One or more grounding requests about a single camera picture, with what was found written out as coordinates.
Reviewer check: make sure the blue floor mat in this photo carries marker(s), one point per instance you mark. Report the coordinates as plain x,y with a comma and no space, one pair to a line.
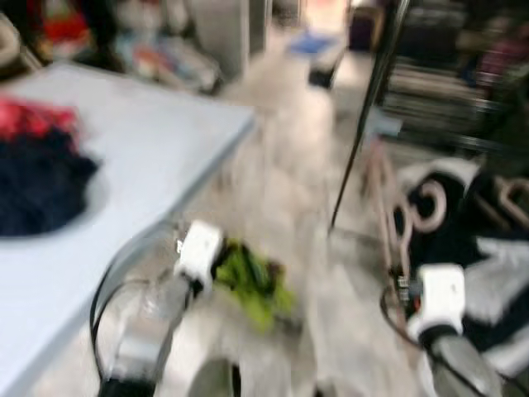
318,43

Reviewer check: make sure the colourful baby bouncer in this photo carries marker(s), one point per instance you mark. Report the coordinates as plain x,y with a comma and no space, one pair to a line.
165,62

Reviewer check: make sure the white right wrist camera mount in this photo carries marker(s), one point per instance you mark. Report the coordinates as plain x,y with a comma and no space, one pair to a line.
438,298

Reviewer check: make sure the black metal drying rack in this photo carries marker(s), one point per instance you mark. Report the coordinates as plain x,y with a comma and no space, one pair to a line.
390,66

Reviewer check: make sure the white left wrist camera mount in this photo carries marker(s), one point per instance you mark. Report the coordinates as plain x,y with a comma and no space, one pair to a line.
201,248

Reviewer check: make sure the navy clothes pile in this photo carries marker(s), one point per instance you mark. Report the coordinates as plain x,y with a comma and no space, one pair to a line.
41,182

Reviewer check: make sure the grey robot left foot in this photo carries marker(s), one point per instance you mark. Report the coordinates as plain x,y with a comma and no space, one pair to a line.
211,380

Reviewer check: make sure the dark blue floor cloth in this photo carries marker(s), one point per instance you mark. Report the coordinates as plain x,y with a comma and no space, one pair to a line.
322,74

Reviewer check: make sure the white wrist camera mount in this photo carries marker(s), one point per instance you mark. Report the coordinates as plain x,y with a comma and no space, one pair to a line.
201,248
438,298

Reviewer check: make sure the light grey laundry hamper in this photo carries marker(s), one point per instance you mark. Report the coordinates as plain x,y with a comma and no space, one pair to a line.
223,33

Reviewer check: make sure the lime green garment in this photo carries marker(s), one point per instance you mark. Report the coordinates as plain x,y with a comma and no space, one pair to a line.
256,285

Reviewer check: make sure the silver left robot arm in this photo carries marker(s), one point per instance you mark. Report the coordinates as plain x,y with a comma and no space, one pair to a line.
149,331

